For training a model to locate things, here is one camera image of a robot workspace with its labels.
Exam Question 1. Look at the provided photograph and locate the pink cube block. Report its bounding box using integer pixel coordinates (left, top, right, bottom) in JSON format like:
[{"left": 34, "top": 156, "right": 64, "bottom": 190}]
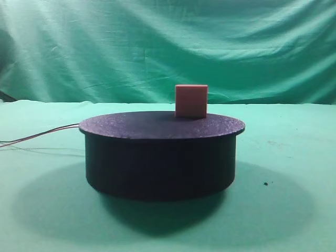
[{"left": 175, "top": 85, "right": 208, "bottom": 118}]

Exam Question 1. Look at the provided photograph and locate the black round turntable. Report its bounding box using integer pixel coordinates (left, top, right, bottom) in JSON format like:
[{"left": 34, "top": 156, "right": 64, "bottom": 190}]
[{"left": 79, "top": 111, "right": 245, "bottom": 202}]

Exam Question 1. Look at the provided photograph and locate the green backdrop cloth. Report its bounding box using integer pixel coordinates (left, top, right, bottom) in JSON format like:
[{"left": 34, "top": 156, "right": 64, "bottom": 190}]
[{"left": 1, "top": 1, "right": 335, "bottom": 104}]

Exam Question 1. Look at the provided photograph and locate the green table cloth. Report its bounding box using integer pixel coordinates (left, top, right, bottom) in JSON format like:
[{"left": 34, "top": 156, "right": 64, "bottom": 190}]
[{"left": 1, "top": 104, "right": 335, "bottom": 251}]

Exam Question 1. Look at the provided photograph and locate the black wire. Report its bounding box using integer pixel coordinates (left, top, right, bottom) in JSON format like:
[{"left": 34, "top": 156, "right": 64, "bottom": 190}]
[{"left": 0, "top": 126, "right": 80, "bottom": 148}]

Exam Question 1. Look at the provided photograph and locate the red wire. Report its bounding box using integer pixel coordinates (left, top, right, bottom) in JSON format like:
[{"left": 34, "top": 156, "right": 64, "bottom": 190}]
[{"left": 0, "top": 123, "right": 80, "bottom": 144}]

